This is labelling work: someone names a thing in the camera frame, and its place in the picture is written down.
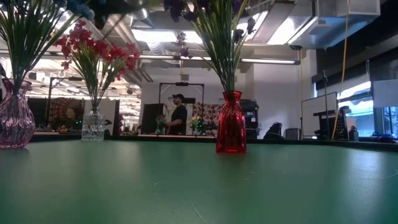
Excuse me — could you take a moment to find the red artificial flower bunch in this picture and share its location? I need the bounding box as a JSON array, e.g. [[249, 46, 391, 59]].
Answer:
[[93, 42, 140, 114], [52, 19, 100, 114], [74, 27, 122, 114]]

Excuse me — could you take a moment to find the purple artificial flower bunch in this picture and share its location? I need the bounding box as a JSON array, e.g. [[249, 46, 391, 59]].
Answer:
[[163, 0, 234, 93], [217, 0, 257, 93], [186, 0, 240, 93]]

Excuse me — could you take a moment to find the pink glass vase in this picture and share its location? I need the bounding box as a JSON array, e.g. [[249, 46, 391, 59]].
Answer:
[[0, 77, 37, 149]]

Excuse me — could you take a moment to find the clear glass vase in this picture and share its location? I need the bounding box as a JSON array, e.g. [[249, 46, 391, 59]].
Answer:
[[81, 107, 106, 142]]

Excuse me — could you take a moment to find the red glass vase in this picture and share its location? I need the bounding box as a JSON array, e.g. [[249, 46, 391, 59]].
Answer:
[[215, 90, 248, 154]]

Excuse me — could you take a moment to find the white partition panel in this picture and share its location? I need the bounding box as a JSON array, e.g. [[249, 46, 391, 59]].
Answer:
[[83, 98, 121, 136]]

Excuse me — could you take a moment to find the black panel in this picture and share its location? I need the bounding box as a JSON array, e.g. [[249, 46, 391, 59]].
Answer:
[[141, 103, 165, 135]]

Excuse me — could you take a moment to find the person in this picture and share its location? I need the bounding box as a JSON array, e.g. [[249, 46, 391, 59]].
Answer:
[[166, 93, 188, 136]]

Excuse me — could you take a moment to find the floral patterned cloth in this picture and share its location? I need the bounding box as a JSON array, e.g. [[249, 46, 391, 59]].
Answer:
[[191, 102, 223, 135]]

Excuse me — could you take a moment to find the long ceiling light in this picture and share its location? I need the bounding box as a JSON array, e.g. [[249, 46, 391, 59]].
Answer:
[[136, 54, 302, 66]]

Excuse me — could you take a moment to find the black cabinet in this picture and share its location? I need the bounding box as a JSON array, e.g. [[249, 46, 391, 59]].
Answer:
[[241, 98, 261, 140]]

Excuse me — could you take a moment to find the green table mat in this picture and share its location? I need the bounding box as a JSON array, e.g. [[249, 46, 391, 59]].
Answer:
[[0, 139, 398, 224]]

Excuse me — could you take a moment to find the black office chair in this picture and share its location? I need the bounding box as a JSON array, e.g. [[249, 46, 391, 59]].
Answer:
[[262, 121, 284, 140]]

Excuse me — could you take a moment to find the grey box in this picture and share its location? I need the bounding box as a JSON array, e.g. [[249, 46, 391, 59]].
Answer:
[[284, 128, 302, 140]]

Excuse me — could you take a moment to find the white board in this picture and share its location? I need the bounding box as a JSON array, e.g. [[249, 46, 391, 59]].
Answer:
[[300, 91, 339, 138]]

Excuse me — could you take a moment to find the black equipment cart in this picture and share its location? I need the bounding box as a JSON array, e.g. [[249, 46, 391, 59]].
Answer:
[[313, 105, 352, 140]]

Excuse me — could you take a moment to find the dark bottle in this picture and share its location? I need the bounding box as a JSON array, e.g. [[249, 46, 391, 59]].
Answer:
[[348, 126, 360, 141]]

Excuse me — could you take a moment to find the round silver ventilation duct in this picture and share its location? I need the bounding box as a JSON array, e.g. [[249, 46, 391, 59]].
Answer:
[[124, 0, 155, 29]]

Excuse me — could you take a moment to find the black gantry frame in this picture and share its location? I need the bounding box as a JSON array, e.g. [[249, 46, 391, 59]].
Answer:
[[158, 82, 205, 106]]

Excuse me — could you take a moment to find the large rectangular air duct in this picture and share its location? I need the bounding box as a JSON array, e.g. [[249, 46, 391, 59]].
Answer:
[[245, 0, 382, 50]]

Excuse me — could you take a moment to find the black aluminium table frame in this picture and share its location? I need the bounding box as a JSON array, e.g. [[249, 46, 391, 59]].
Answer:
[[30, 133, 398, 153]]

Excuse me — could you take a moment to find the yellow hanging cable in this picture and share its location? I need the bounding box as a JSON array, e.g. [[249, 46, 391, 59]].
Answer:
[[331, 0, 351, 140]]

